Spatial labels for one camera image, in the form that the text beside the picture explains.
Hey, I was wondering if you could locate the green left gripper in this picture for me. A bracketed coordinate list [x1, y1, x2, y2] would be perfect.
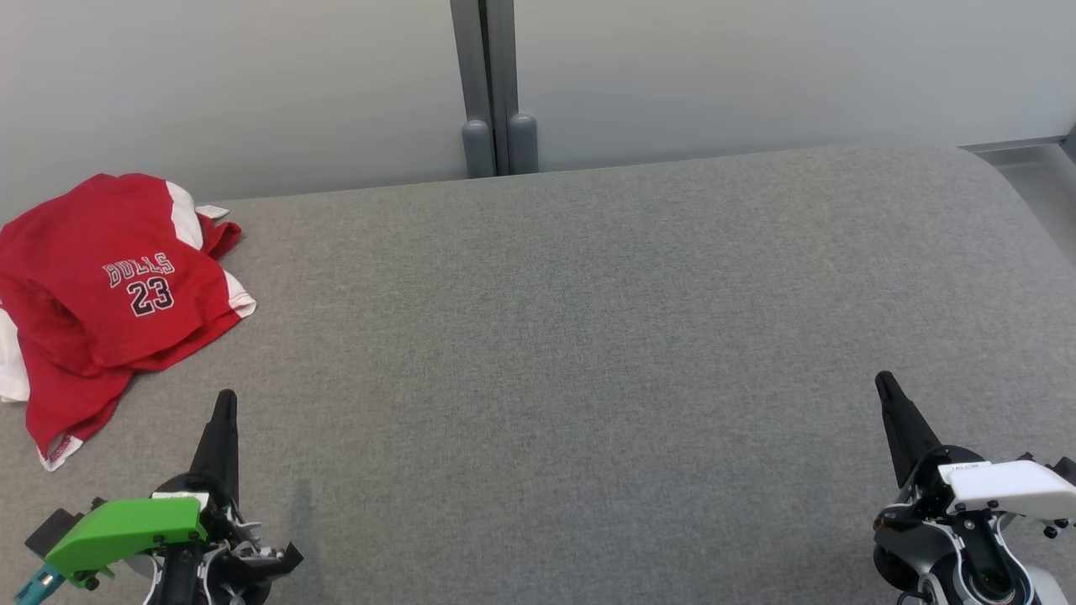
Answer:
[45, 389, 303, 589]

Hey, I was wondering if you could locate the grey partition post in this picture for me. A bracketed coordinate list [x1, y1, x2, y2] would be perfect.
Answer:
[450, 0, 497, 179]
[483, 0, 539, 175]

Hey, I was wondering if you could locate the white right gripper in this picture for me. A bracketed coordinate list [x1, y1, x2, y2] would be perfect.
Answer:
[874, 371, 1076, 526]

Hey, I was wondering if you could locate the red Bulls 23 jersey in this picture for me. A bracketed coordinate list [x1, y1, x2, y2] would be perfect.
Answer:
[0, 172, 257, 375]

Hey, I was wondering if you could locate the grey metal frame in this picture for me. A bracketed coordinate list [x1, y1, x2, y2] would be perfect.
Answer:
[958, 124, 1076, 165]

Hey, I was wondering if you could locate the grey fabric sofa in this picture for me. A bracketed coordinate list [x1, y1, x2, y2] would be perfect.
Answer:
[0, 145, 1076, 605]

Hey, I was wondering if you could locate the black left cable teal plug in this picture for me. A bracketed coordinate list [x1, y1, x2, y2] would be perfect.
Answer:
[13, 561, 66, 605]

